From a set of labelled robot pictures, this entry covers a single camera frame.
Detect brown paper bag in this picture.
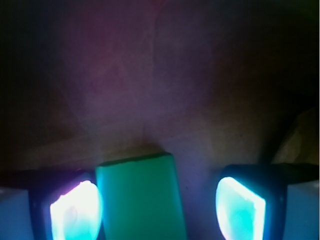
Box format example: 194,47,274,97
0,0,320,240

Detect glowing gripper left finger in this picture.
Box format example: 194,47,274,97
0,169,103,240

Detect green rectangular block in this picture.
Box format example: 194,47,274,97
95,152,188,240

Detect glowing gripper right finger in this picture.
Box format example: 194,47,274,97
215,163,320,240

